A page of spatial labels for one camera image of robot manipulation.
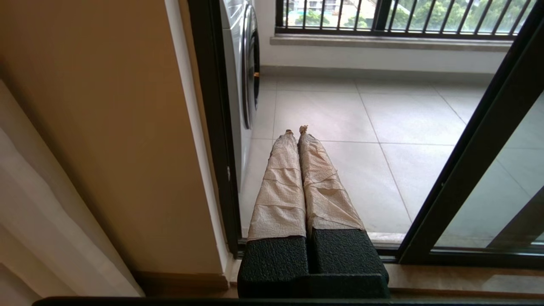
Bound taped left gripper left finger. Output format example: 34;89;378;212
238;130;310;298

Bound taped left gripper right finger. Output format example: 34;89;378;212
299;125;389;283

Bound dark brown glass sliding door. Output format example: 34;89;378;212
397;0;544;268

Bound white front-load washing machine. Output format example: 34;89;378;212
219;0;261;192

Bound black metal balcony railing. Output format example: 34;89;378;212
275;0;538;41

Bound dark brown fixed glass panel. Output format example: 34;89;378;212
487;199;544;250

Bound black window frame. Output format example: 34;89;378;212
372;0;392;32

